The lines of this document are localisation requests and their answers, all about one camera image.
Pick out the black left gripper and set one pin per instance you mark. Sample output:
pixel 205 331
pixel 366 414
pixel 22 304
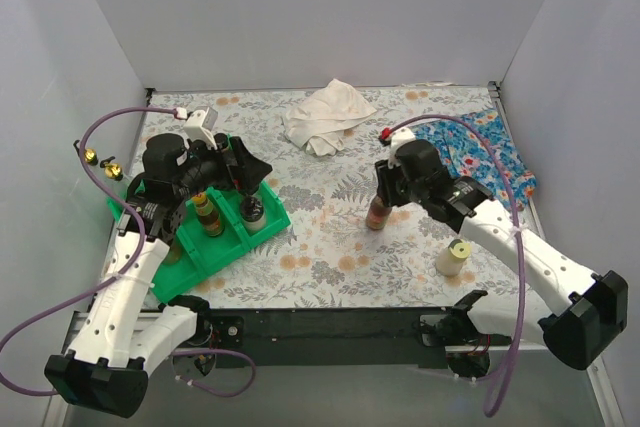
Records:
pixel 235 162

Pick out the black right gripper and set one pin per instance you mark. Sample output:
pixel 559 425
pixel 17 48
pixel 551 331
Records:
pixel 382 183

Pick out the red chili sauce bottle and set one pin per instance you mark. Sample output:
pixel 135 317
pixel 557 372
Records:
pixel 378 214
pixel 208 215

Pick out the black-cap white powder bottle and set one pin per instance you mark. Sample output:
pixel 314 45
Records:
pixel 252 212

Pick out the yellow-lid white sauce bottle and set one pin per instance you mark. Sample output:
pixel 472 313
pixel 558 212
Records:
pixel 452 259

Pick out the pink-lid spice jar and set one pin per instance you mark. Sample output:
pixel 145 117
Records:
pixel 174 254

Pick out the clear gold-spout oil bottle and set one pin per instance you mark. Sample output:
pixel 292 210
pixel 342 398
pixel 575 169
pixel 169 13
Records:
pixel 112 169

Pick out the dark round-cap bottle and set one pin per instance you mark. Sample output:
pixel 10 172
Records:
pixel 221 140

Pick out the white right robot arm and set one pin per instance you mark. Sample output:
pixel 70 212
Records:
pixel 588 310

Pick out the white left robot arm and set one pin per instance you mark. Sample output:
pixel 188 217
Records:
pixel 108 364

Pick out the green plastic organizer tray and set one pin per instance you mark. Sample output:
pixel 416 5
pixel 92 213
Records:
pixel 220 242

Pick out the blue floral cloth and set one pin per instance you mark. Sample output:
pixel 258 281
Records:
pixel 479 147

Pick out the white crumpled cloth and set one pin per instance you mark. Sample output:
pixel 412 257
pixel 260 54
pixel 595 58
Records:
pixel 317 125

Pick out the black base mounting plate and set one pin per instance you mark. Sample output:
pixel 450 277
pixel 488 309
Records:
pixel 414 336

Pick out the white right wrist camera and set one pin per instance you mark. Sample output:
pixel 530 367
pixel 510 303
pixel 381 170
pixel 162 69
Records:
pixel 394 140

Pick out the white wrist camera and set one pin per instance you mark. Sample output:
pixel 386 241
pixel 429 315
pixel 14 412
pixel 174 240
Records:
pixel 198 125
pixel 394 140

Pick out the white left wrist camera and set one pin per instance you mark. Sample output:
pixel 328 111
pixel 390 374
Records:
pixel 198 125

